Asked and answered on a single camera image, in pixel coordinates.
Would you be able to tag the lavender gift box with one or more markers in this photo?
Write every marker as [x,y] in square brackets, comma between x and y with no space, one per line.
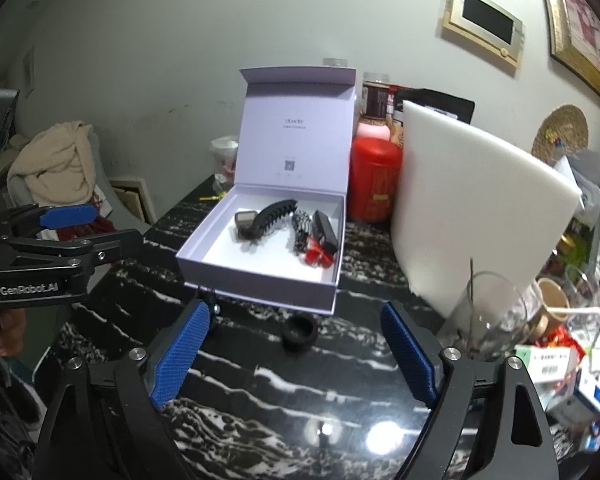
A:
[260,280]

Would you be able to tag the brown jar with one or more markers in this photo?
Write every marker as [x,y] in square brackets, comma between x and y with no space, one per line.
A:
[376,100]

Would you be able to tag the red canister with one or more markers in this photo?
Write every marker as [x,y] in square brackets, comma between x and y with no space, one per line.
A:
[375,180]

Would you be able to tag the beige cloth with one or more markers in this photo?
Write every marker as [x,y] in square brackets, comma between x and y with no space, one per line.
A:
[50,160]

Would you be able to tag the blue white small box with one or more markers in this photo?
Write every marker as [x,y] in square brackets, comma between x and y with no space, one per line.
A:
[592,395]

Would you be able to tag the wooden framed dark panel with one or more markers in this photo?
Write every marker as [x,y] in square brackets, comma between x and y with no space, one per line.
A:
[485,15]

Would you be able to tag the pink lidded container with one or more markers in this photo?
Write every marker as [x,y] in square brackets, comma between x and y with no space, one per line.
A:
[372,131]

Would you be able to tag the black pouch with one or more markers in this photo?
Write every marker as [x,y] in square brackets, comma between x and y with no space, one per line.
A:
[440,105]

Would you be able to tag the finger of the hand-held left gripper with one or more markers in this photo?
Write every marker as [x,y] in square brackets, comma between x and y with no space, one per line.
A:
[67,216]
[105,247]

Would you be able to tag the white plastic cup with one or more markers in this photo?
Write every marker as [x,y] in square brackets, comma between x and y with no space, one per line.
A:
[225,155]

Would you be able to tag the red hair clip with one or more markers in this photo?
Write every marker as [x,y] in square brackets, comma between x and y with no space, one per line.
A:
[317,257]

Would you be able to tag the clear drinking glass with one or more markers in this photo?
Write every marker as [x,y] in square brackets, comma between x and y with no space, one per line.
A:
[495,310]

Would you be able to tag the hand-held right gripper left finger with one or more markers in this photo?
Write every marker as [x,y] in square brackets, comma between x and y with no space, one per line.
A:
[180,355]

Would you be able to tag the grey plastic bag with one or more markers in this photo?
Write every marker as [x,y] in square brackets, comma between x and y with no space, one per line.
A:
[582,175]

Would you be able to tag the brown paper cup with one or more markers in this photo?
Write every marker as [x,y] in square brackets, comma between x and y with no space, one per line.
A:
[550,305]

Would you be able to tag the small yellow stick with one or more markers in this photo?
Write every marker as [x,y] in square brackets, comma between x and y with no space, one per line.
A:
[214,196]

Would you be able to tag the framed wall picture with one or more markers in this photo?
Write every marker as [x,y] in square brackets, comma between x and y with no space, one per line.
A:
[580,25]

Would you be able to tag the black white checkered scrunchie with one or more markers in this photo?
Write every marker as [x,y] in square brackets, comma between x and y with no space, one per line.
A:
[301,230]

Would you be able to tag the black printed rectangular box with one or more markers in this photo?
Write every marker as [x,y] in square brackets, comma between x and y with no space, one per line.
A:
[325,232]

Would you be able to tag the white medicine box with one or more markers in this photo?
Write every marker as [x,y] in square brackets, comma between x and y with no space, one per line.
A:
[545,365]

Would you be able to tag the black claw hair clip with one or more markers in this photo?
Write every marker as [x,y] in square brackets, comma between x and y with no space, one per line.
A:
[270,215]

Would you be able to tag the black tape roll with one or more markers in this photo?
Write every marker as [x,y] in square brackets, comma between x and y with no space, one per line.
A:
[300,342]

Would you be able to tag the white foam board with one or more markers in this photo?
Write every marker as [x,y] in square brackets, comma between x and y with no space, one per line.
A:
[480,210]

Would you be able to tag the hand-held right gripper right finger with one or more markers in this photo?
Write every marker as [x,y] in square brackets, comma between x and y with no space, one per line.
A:
[410,355]

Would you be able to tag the white stick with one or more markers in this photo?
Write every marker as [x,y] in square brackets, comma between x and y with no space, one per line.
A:
[580,312]

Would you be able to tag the round woven mat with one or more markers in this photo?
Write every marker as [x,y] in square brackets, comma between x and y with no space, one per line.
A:
[562,130]

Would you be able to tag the person's left hand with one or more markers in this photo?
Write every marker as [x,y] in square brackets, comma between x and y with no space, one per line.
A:
[10,332]

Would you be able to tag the dark cloth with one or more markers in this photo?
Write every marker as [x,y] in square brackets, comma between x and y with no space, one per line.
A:
[5,425]

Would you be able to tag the cream wall vent frame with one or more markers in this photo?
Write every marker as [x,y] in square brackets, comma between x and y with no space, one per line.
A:
[132,200]

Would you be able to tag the clear wine glass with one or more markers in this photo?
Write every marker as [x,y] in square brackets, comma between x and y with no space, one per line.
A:
[592,290]

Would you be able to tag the small grey box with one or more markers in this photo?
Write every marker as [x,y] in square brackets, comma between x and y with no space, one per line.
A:
[244,222]

